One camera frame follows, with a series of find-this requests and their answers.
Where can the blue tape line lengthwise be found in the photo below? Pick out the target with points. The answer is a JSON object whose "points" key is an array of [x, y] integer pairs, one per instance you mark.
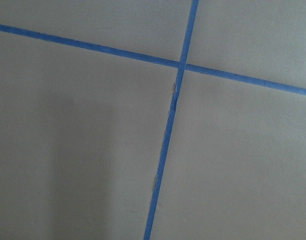
{"points": [[170, 120]]}

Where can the blue tape line crosswise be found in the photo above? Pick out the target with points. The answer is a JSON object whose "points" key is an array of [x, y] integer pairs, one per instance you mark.
{"points": [[152, 59]]}

